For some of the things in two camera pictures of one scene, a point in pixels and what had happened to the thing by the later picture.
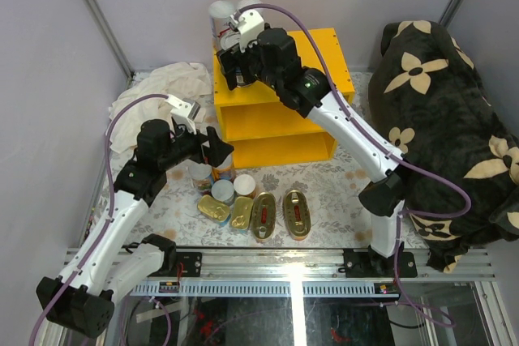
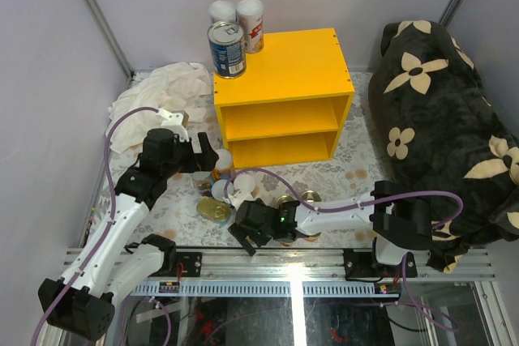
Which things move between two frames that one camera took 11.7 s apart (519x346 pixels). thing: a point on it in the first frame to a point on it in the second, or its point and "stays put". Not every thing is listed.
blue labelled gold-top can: x=239 y=76 to x=228 y=46
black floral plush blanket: x=460 y=160 stays put
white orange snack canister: x=220 y=13 stays put
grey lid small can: x=222 y=190 stays put
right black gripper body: x=254 y=60 to x=261 y=237
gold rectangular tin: x=216 y=211 stays put
